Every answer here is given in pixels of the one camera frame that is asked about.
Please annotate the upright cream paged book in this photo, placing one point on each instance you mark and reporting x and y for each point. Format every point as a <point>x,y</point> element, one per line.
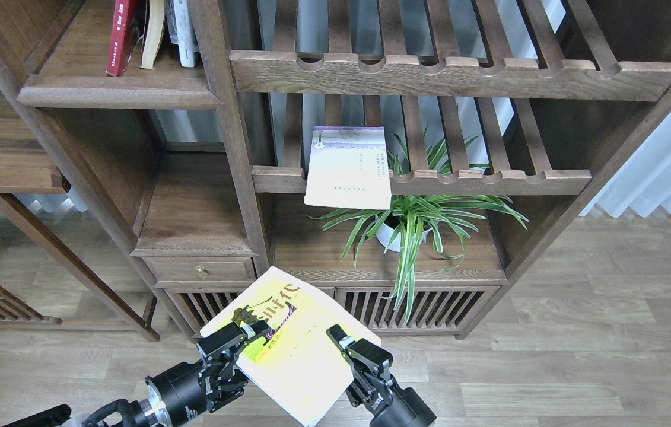
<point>154,30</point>

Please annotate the red cover book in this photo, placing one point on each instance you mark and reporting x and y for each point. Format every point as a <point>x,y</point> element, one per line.
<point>126,29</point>

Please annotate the dark wooden bookshelf unit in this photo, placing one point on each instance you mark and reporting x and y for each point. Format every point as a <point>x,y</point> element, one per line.
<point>205,166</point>

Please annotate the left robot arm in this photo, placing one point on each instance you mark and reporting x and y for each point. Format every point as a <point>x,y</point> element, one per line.
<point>132,414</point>

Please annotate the pale lavender cover book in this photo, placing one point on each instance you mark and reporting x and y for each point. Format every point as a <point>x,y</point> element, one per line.
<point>348,168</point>

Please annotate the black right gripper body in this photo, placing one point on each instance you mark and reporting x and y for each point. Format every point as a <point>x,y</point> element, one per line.
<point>377,390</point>

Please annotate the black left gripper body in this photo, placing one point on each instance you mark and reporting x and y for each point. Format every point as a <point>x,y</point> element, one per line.
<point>182,393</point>

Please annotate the yellow green cover book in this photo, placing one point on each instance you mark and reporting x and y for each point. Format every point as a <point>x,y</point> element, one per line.
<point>296,364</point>

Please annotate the upright white book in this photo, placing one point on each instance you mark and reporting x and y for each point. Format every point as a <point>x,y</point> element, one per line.
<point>181,31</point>

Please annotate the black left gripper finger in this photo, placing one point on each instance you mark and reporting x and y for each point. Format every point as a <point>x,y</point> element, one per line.
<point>224,344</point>

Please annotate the green spider plant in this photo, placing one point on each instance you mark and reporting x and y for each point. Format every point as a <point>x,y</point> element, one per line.
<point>455,211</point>

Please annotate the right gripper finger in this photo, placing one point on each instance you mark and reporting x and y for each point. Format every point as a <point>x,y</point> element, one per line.
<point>359,350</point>

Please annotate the brass drawer knob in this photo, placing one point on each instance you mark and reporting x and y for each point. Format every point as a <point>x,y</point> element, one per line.
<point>201,272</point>

